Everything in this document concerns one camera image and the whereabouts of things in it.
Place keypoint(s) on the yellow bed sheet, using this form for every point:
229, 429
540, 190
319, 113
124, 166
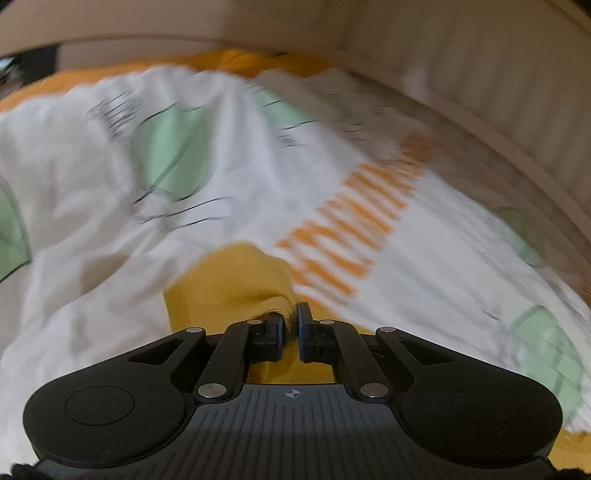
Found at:
239, 62

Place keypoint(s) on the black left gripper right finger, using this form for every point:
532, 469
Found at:
452, 406

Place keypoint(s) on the beige wooden bed frame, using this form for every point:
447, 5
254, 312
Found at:
515, 73

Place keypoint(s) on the white jellyfish print duvet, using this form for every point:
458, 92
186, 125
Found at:
112, 191

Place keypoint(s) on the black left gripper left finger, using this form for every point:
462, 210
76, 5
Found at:
128, 407

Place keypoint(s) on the mustard yellow knit garment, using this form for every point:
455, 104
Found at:
240, 282

